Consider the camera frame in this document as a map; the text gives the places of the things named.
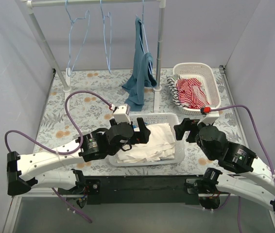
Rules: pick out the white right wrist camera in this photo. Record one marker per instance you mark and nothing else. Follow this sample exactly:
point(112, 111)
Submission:
point(210, 114)

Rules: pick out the black white striped garment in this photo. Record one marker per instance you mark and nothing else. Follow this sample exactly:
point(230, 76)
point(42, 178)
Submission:
point(172, 81)

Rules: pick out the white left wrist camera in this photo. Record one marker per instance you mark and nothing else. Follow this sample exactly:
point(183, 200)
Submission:
point(121, 114)

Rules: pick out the white metal clothes rack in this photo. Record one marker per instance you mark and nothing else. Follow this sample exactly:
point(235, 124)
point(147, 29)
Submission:
point(54, 64)

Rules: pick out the blue wire hanger with teal top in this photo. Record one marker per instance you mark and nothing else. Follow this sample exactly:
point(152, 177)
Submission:
point(145, 42)

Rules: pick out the white basket right rear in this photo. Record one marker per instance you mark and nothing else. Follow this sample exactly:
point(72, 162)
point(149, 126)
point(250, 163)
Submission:
point(204, 74)

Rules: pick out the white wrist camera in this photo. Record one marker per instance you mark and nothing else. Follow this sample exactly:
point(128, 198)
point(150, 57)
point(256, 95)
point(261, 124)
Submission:
point(121, 114)
point(210, 114)

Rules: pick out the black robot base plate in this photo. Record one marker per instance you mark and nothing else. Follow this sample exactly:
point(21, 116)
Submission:
point(184, 189)

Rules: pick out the white folded cloths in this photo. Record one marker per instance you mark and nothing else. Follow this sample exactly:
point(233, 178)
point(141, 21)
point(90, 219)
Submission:
point(161, 146)

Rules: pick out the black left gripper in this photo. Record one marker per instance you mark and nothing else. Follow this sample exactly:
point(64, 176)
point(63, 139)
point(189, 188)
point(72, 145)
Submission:
point(134, 135)

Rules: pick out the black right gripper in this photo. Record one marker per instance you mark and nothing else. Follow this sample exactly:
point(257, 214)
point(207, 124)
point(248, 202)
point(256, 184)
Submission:
point(193, 131)

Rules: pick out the teal blue tank top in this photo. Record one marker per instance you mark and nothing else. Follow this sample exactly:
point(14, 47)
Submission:
point(142, 76)

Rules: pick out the white basket with white cloths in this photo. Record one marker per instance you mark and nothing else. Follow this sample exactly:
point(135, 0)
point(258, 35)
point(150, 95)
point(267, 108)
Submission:
point(153, 118)

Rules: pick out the red white striped tank top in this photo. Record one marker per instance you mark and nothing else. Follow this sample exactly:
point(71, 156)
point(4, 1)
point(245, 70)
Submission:
point(190, 93)

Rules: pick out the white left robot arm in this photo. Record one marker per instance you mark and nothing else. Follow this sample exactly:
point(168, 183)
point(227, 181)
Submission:
point(25, 172)

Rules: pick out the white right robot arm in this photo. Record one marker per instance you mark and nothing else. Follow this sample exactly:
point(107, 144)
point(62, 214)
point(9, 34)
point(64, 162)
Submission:
point(232, 157)

